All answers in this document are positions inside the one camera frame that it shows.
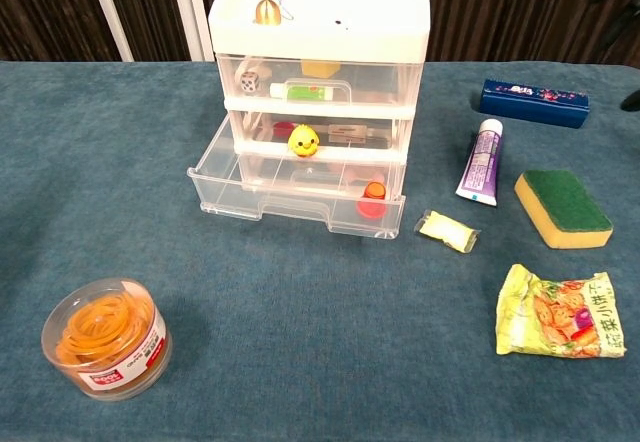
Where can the teal table cloth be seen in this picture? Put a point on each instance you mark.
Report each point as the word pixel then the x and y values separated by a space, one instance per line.
pixel 250 312

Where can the yellow-green snack packet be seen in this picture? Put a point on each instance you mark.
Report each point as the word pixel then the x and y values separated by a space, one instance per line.
pixel 555 317

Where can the green yellow sponge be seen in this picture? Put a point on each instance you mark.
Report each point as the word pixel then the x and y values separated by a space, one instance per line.
pixel 565 202

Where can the white dice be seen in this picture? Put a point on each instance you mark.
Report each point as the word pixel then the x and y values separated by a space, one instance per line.
pixel 248 83

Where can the green white small tube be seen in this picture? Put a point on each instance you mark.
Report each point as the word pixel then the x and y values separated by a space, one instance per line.
pixel 305 93

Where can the white plastic drawer unit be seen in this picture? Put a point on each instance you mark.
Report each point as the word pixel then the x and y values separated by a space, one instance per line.
pixel 350 42

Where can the purple white toothpaste tube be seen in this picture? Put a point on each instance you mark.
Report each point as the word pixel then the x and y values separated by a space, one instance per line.
pixel 482 162

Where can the small yellow packet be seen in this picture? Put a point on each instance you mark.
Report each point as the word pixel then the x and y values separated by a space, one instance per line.
pixel 447 231

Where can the white partition post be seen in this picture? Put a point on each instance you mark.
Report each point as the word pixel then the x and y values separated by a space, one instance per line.
pixel 107 12
pixel 192 12

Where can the yellow block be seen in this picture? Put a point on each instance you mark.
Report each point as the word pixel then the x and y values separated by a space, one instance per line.
pixel 320 69

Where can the blue floral patterned box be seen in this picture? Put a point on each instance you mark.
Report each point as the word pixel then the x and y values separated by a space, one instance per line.
pixel 532 104

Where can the small gold bell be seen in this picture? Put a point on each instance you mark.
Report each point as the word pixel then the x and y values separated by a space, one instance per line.
pixel 268 12

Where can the clear jar of rubber bands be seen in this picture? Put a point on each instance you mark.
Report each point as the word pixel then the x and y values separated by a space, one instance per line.
pixel 107 337

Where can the small red lid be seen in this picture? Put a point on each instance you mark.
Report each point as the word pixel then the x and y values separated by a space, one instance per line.
pixel 282 129

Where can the clear plastic drawer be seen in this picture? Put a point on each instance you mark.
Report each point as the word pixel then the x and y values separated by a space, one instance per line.
pixel 225 192
pixel 380 82
pixel 315 178

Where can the black silver flat case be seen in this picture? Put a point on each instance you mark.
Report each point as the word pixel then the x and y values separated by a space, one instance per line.
pixel 357 134

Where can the yellow chick toy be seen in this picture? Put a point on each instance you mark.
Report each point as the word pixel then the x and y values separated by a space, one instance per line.
pixel 303 141

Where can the small red capped bottle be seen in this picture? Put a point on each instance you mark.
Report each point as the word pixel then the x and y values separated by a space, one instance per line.
pixel 374 199

